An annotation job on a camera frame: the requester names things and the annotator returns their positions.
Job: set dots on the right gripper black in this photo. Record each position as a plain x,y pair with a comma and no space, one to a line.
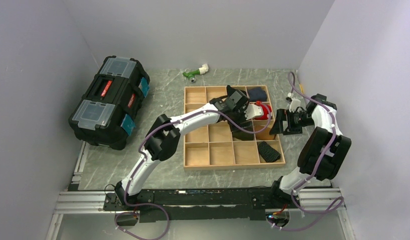
278,127

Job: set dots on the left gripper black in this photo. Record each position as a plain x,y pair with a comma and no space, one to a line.
243,119

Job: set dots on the wooden compartment tray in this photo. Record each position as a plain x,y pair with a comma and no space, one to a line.
212,147

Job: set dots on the olive green underwear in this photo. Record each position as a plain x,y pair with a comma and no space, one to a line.
240,135

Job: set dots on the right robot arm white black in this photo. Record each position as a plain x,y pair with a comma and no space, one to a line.
323,153

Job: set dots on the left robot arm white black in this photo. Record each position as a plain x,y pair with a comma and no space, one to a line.
162,139

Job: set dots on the brown rolled cloth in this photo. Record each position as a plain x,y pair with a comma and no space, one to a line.
265,135

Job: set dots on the red rolled cloth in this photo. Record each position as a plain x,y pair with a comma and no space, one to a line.
266,110

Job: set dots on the black ribbed rolled cloth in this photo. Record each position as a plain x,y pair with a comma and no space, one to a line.
268,153

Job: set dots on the navy rolled cloth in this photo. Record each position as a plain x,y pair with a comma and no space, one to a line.
257,94

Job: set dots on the green white pipe fitting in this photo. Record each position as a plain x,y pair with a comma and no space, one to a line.
191,75

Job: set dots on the black plastic toolbox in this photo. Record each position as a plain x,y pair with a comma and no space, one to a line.
106,112

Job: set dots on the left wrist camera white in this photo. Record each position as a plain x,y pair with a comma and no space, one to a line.
253,111

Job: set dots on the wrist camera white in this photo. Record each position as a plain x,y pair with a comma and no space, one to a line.
253,111
294,103

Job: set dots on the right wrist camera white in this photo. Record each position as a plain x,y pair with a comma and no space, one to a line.
294,103

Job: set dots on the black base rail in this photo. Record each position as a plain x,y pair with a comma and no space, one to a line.
152,205

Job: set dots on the aluminium frame rail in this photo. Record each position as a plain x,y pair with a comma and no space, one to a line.
75,202

